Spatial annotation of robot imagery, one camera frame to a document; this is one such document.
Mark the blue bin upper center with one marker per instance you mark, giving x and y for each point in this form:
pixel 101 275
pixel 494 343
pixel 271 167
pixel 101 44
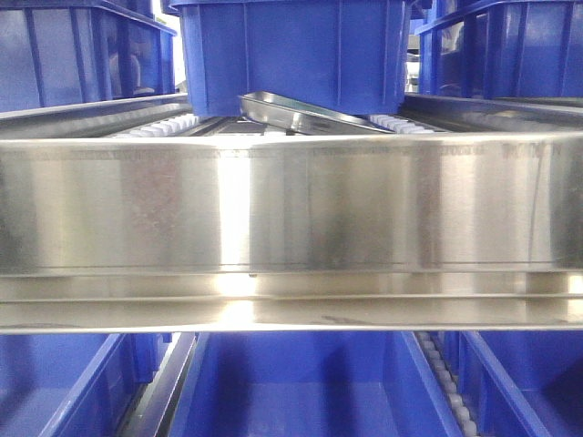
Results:
pixel 348 56

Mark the blue bin lower center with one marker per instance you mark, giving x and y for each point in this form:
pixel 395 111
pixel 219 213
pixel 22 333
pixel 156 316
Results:
pixel 312 383

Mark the steel tray under bin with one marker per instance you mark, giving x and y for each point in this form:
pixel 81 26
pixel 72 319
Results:
pixel 301 117

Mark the right roller track rail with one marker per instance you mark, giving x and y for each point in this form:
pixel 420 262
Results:
pixel 448 384

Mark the left roller track rail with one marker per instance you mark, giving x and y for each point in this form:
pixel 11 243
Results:
pixel 153 411

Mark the white roller track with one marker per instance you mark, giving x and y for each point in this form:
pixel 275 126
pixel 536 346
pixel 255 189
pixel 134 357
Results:
pixel 400 125
pixel 170 127

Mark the blue bin lower right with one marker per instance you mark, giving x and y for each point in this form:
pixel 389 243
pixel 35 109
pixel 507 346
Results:
pixel 518 383

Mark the roller track rail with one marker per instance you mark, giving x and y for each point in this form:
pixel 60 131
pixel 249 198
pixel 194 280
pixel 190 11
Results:
pixel 448 384
pixel 153 411

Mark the stainless steel shelf front rail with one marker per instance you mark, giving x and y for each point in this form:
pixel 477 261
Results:
pixel 450 231

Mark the upper left white roller track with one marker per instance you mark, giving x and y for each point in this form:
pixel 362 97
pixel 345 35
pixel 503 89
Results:
pixel 170 127

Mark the blue bin lower left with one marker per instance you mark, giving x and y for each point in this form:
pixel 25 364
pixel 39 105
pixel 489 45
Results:
pixel 74 384

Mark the blue bin upper right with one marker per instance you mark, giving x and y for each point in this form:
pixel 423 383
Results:
pixel 491 49

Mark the dark blue bin upper left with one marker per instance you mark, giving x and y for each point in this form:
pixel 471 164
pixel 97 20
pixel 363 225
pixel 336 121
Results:
pixel 56 53

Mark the upper right white roller track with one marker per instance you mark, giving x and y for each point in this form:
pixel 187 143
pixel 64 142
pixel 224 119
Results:
pixel 400 125

